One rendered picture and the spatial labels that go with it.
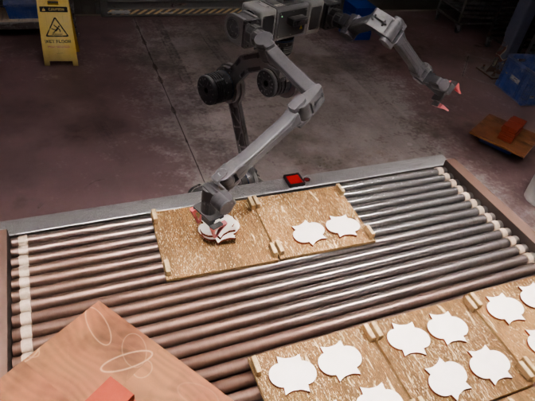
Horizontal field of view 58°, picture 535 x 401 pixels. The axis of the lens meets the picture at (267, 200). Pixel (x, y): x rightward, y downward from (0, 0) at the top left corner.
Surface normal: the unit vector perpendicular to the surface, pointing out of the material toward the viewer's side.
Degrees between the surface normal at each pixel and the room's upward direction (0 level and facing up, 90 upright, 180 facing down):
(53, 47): 78
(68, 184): 0
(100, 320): 0
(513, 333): 0
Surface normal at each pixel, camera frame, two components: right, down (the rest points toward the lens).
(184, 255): 0.12, -0.75
